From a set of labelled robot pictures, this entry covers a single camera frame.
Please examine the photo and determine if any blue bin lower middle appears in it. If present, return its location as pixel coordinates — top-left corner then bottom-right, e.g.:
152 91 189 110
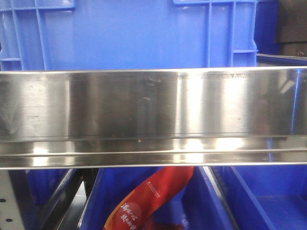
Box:
79 166 233 230

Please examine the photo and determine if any blue bin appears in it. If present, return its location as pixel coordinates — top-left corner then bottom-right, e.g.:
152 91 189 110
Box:
26 169 68 205
212 165 307 230
79 166 233 230

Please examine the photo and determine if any blue bin lower right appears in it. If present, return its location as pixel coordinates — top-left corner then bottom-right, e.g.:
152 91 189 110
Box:
212 165 307 230

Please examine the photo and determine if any blue bin lower left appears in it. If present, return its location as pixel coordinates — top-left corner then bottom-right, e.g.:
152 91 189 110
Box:
26 169 68 205

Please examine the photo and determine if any stainless steel shelf edge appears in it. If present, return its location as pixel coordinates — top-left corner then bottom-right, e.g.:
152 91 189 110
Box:
0 66 307 170

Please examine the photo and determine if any red printed bag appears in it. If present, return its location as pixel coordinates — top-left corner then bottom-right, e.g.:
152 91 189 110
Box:
103 166 194 230

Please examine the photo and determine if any large blue crate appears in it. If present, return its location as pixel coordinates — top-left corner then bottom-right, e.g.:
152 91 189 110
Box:
0 0 257 70

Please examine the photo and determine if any white perforated shelf upright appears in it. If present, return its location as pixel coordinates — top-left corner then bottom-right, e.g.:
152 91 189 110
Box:
0 170 25 230

